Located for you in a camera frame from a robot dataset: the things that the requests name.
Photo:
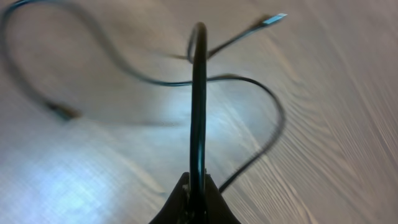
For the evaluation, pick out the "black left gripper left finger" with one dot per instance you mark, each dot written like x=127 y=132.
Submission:
x=174 y=206

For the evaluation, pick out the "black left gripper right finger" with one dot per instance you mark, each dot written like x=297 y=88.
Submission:
x=217 y=209

